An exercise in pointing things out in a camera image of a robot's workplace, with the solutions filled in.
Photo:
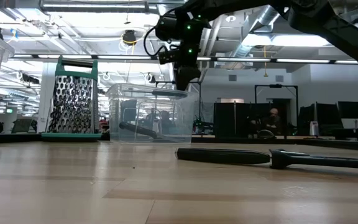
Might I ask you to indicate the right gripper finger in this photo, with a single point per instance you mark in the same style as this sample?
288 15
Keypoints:
185 79

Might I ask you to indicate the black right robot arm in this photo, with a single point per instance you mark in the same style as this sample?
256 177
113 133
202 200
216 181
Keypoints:
322 18

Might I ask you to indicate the black partition panel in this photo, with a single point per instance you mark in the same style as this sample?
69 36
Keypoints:
228 119

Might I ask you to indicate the black ceiling-hung device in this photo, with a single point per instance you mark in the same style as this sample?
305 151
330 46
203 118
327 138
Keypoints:
129 37

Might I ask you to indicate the person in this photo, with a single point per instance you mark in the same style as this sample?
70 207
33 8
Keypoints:
272 121

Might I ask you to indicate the small white device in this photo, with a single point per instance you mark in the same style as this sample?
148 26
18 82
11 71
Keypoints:
314 128

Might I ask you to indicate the dark monitor backs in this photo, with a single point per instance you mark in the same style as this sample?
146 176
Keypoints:
328 115

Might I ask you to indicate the small black monitor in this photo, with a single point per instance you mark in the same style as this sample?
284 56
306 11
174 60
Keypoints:
351 109

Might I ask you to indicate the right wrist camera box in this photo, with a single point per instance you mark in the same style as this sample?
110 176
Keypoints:
169 56

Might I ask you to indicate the black tubular stand frame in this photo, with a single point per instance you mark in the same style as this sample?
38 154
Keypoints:
275 86

